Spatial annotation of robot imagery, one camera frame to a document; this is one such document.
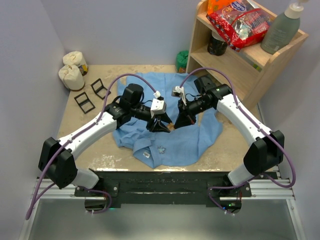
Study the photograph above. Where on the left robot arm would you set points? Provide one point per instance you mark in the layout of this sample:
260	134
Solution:
57	158

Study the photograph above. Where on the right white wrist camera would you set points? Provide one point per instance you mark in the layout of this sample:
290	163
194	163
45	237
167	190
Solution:
179	92

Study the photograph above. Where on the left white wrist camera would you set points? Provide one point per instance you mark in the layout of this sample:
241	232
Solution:
158	107

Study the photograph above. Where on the wooden shelf unit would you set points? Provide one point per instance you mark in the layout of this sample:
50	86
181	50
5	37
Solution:
252	71

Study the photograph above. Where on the green lidded container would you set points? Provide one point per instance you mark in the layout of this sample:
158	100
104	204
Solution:
181	61

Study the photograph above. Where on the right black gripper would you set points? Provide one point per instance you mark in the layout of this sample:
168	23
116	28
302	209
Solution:
185	117

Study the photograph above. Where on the blue button shirt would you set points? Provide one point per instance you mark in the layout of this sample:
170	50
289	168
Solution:
184	146

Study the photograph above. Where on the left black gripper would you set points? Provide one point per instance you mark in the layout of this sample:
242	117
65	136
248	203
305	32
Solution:
158	126

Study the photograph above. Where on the white cloth bag front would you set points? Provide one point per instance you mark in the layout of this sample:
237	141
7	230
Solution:
71	77

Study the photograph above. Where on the dark jar on shelf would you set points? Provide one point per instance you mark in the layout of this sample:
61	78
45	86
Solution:
217	45

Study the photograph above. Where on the black stand rear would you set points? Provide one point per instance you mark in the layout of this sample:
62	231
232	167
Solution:
99	89

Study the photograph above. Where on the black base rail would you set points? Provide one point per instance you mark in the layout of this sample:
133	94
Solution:
164	188

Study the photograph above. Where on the silver leaf brooch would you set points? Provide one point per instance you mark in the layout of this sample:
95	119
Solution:
161	149

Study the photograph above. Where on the black stand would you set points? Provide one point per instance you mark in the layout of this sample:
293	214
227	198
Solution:
84	102
99	89

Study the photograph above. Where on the white cloth bag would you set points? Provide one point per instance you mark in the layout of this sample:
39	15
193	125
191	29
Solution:
71	77
76	58

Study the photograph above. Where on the black stand front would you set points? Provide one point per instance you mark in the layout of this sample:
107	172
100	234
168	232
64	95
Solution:
84	102

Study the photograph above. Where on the green pump bottle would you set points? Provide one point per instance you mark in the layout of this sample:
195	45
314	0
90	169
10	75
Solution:
283	28

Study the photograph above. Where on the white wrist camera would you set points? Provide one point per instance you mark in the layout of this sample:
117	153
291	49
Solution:
158	107
179	92

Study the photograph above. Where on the red candy bag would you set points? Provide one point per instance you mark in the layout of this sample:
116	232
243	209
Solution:
241	23

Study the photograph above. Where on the white cloth bag rear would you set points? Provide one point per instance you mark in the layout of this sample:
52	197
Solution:
76	58

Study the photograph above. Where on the orange snack box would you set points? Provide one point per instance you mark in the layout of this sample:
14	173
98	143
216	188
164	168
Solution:
215	5

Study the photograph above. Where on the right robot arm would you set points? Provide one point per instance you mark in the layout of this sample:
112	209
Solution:
264	144

